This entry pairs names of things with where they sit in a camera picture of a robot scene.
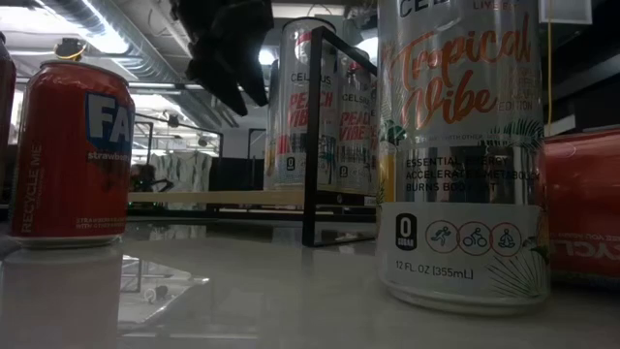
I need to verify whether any white paper sign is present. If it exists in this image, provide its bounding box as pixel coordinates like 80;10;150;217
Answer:
538;0;593;25

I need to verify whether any red Fanta strawberry can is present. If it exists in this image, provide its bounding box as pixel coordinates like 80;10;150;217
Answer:
7;58;137;249
542;128;620;290

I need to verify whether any black yellow ceiling device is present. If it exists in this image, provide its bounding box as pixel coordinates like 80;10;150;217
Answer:
52;37;88;62

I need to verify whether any white plastic sheet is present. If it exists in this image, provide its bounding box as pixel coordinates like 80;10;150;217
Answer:
147;149;214;212

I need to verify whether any ceiling light tube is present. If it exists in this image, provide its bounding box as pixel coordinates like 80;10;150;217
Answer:
128;80;280;94

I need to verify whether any Celsius Tropical Vibe can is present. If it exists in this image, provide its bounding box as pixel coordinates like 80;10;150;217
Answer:
376;0;552;316

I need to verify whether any silver ventilation duct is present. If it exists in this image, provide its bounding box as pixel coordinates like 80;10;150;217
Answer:
41;0;175;83

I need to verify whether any silver can with red print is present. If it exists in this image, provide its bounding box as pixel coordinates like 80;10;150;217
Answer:
0;31;18;205

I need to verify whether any wooden shelf with black frame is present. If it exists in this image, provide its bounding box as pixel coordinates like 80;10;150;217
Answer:
126;24;380;249

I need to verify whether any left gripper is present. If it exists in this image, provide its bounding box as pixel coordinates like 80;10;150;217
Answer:
169;0;275;117

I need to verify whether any black partition panel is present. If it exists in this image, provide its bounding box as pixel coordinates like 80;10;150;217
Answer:
207;157;266;193

